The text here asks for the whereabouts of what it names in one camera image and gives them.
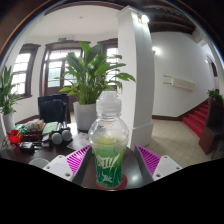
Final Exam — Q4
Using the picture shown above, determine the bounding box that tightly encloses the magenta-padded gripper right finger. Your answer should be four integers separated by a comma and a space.
133, 144, 184, 187

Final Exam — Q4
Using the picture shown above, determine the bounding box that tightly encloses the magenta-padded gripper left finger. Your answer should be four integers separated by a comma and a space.
42, 144, 94, 187

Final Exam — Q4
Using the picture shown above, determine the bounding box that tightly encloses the clear bottle with green label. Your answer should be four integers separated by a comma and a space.
88, 90, 130, 190

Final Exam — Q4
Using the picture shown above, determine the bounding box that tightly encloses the white cup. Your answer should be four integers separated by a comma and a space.
28, 157, 50, 169

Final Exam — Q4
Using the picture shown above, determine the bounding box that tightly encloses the grey microphone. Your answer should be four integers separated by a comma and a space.
50, 128, 64, 146
61, 123, 73, 143

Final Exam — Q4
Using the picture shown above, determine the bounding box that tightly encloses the printed paper sheet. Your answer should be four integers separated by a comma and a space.
71, 132, 92, 151

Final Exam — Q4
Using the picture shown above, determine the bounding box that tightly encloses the black flat device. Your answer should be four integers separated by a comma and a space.
19, 141, 35, 154

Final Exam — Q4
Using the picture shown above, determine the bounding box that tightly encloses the green notebook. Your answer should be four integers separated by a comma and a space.
42, 121, 59, 136

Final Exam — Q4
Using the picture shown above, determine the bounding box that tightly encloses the flat round red coaster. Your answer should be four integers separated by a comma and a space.
95, 172, 129, 191

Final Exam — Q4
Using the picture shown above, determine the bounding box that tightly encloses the red carpeted staircase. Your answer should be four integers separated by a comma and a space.
182, 99, 212, 138

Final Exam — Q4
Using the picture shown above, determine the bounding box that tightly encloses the black chair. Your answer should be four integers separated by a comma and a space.
37, 94, 72, 124

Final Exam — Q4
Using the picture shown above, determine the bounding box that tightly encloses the dark wooden stand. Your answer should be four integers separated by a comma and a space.
198, 99, 224, 155

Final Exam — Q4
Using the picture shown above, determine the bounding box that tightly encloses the small green plant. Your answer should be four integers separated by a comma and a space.
206, 89, 224, 105

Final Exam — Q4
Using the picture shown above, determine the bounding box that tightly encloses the potted plant in white pot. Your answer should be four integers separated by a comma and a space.
0, 65, 22, 134
59, 41, 137, 132

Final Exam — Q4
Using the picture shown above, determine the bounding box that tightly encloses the dark wooden double door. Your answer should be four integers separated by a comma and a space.
39, 40, 91, 98

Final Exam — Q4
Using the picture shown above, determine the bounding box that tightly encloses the dark framed window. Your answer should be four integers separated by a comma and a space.
98, 38, 119, 83
11, 43, 41, 99

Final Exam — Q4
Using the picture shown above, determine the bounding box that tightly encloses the white wall radiator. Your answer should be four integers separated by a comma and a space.
163, 74, 197, 92

